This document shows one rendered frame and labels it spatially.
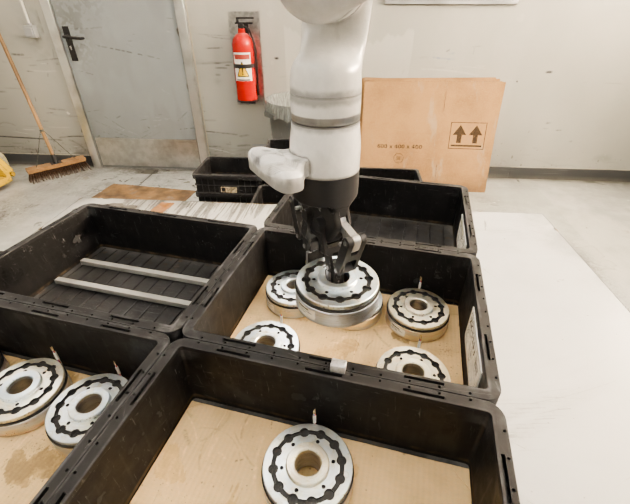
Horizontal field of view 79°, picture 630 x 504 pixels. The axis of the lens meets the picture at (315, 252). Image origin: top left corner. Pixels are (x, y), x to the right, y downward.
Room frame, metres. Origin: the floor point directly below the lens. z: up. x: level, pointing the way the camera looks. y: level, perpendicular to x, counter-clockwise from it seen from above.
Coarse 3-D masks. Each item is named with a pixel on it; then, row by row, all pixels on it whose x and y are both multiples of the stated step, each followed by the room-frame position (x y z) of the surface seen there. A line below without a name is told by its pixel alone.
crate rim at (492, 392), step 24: (240, 264) 0.52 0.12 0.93; (480, 264) 0.52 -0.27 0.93; (216, 288) 0.46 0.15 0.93; (480, 288) 0.46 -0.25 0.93; (480, 312) 0.40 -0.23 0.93; (192, 336) 0.36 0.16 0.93; (216, 336) 0.36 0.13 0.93; (480, 336) 0.36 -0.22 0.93; (312, 360) 0.32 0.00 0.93; (432, 384) 0.28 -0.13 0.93; (456, 384) 0.28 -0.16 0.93
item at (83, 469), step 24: (168, 360) 0.32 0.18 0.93; (240, 360) 0.32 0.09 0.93; (264, 360) 0.32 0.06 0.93; (288, 360) 0.32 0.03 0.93; (144, 384) 0.28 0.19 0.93; (360, 384) 0.28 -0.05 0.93; (384, 384) 0.28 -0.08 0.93; (408, 384) 0.28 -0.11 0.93; (120, 408) 0.25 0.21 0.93; (456, 408) 0.26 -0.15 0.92; (480, 408) 0.25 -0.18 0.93; (504, 432) 0.23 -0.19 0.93; (96, 456) 0.20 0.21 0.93; (504, 456) 0.20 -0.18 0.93; (72, 480) 0.18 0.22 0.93; (504, 480) 0.18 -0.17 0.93
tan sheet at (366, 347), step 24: (264, 288) 0.58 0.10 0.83; (264, 312) 0.51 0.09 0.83; (384, 312) 0.51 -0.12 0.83; (456, 312) 0.51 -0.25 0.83; (312, 336) 0.45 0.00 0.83; (336, 336) 0.45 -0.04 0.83; (360, 336) 0.45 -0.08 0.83; (384, 336) 0.45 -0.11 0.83; (456, 336) 0.45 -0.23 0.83; (360, 360) 0.40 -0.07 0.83; (456, 360) 0.40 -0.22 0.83
